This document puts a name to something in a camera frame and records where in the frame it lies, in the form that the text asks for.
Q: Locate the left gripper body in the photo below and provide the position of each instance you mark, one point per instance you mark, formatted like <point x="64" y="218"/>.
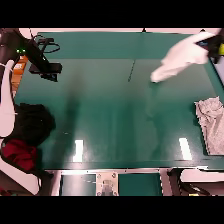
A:
<point x="46" y="70"/>

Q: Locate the white shirt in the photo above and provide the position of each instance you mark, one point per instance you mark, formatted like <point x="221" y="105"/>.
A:
<point x="185" y="55"/>

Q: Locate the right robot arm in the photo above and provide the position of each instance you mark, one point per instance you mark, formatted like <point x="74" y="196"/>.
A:
<point x="216" y="41"/>

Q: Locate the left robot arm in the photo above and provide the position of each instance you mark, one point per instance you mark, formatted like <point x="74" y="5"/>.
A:
<point x="8" y="100"/>

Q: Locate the black garment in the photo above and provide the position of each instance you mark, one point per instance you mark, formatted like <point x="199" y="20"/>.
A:
<point x="33" y="123"/>

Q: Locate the red garment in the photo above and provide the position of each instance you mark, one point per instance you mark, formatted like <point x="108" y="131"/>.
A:
<point x="20" y="153"/>

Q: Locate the grey patterned garment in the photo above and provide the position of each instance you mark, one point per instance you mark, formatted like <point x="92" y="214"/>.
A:
<point x="211" y="125"/>

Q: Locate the silver frame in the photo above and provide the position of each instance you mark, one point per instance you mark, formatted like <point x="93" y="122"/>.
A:
<point x="106" y="181"/>

